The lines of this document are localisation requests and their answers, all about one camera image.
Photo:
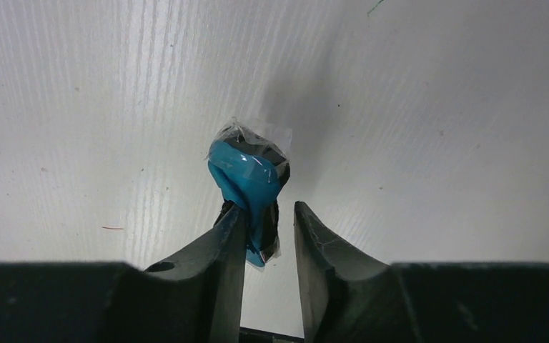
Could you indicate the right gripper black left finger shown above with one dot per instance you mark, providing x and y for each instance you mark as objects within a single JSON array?
[{"x": 199, "y": 294}]

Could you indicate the blue whiteboard eraser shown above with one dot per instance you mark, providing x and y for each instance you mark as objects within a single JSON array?
[{"x": 249, "y": 163}]

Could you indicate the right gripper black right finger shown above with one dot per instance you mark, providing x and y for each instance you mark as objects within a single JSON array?
[{"x": 345, "y": 294}]

